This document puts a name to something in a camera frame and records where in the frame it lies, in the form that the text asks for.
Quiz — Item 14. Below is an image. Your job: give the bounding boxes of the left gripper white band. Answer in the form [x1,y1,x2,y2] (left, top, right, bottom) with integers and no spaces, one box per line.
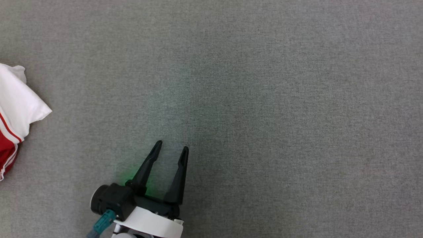
[114,140,190,238]

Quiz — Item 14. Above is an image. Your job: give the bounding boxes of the red jersey with number print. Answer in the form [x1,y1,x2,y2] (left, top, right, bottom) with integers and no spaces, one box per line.
[0,63,53,181]

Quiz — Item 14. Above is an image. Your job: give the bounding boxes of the teal camera cable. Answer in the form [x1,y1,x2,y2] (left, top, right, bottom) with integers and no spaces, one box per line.
[86,209,117,238]

